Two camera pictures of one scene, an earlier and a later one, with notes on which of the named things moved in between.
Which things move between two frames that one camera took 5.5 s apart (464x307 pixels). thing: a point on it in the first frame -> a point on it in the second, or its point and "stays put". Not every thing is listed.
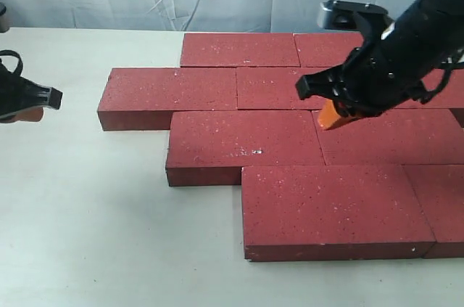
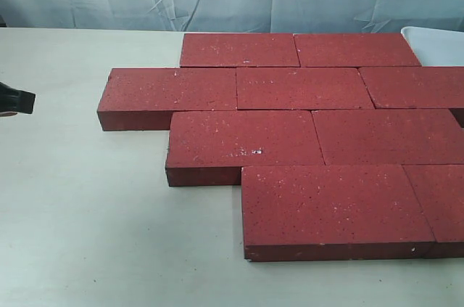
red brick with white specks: [209, 148] stays put
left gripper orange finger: [31, 115] -> [6, 114]
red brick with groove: [273, 88] stays put
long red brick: [143, 99] stays put
